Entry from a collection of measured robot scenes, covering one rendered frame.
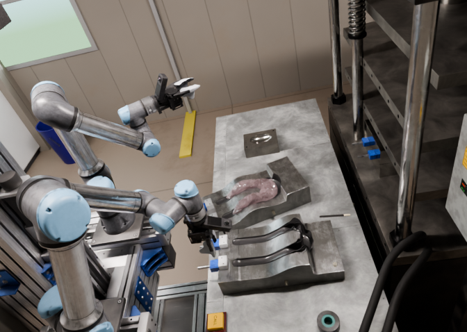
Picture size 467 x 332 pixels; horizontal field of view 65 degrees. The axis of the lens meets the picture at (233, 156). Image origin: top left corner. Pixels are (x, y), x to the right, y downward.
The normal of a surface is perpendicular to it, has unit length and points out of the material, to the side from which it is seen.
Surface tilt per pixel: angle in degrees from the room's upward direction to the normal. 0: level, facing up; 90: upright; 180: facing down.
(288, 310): 0
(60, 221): 83
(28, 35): 90
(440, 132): 0
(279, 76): 90
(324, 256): 0
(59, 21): 90
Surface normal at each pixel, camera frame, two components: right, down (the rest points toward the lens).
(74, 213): 0.75, 0.15
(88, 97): 0.02, 0.63
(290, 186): -0.22, -0.76
